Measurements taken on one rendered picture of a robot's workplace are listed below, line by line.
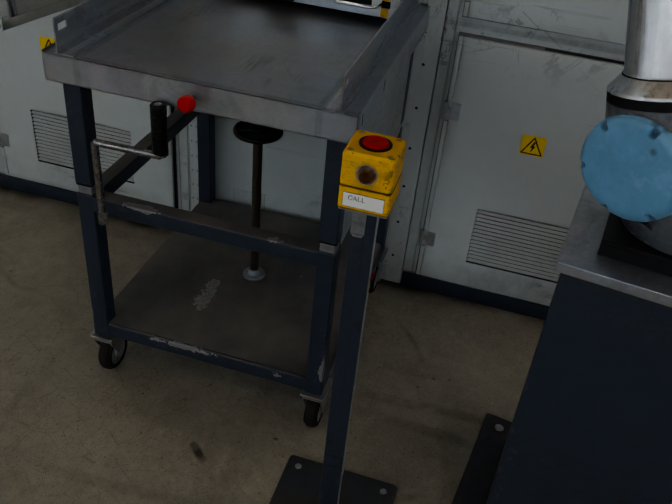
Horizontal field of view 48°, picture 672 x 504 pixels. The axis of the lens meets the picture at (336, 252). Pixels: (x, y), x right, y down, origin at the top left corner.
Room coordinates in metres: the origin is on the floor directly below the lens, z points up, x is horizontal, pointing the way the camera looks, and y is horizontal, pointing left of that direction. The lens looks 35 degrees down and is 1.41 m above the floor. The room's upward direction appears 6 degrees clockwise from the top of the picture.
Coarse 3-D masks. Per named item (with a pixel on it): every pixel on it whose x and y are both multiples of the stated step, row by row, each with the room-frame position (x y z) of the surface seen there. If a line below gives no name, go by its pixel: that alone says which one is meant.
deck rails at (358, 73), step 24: (96, 0) 1.48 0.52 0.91; (120, 0) 1.57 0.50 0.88; (144, 0) 1.66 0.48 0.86; (168, 0) 1.71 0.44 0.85; (408, 0) 1.74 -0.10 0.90; (72, 24) 1.39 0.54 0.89; (96, 24) 1.47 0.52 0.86; (120, 24) 1.52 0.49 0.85; (384, 24) 1.50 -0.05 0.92; (72, 48) 1.36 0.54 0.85; (384, 48) 1.53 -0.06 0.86; (360, 72) 1.33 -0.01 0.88; (336, 96) 1.27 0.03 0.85
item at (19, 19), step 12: (0, 0) 1.45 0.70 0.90; (12, 0) 1.48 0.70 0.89; (24, 0) 1.54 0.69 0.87; (36, 0) 1.56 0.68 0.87; (48, 0) 1.60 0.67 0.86; (60, 0) 1.63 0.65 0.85; (72, 0) 1.62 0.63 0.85; (84, 0) 1.65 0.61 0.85; (0, 12) 1.44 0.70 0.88; (12, 12) 1.48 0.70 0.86; (24, 12) 1.53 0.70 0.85; (36, 12) 1.53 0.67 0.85; (48, 12) 1.56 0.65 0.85; (0, 24) 1.44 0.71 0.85; (12, 24) 1.47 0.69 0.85
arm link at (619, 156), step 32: (640, 0) 0.96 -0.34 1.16; (640, 32) 0.95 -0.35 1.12; (640, 64) 0.94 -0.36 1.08; (608, 96) 0.96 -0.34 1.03; (640, 96) 0.91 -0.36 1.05; (608, 128) 0.91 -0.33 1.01; (640, 128) 0.88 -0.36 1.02; (608, 160) 0.90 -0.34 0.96; (640, 160) 0.87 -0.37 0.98; (608, 192) 0.90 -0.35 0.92; (640, 192) 0.86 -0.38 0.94
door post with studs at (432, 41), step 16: (432, 0) 1.87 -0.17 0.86; (432, 16) 1.87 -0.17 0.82; (432, 32) 1.87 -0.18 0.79; (432, 48) 1.86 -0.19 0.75; (432, 64) 1.86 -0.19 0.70; (432, 80) 1.86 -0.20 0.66; (416, 96) 1.87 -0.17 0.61; (416, 112) 1.87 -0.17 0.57; (416, 128) 1.87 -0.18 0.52; (416, 144) 1.86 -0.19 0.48; (416, 160) 1.86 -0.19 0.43; (416, 176) 1.86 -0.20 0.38; (400, 208) 1.87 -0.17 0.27; (400, 224) 1.87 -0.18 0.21; (400, 240) 1.86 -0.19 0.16; (400, 256) 1.86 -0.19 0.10; (400, 272) 1.86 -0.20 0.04
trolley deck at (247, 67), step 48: (192, 0) 1.73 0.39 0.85; (240, 0) 1.77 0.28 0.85; (48, 48) 1.36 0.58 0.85; (96, 48) 1.39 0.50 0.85; (144, 48) 1.41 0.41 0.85; (192, 48) 1.44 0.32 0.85; (240, 48) 1.47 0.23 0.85; (288, 48) 1.49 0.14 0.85; (336, 48) 1.52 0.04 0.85; (144, 96) 1.30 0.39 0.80; (240, 96) 1.25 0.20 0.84; (288, 96) 1.26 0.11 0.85; (384, 96) 1.42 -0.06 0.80
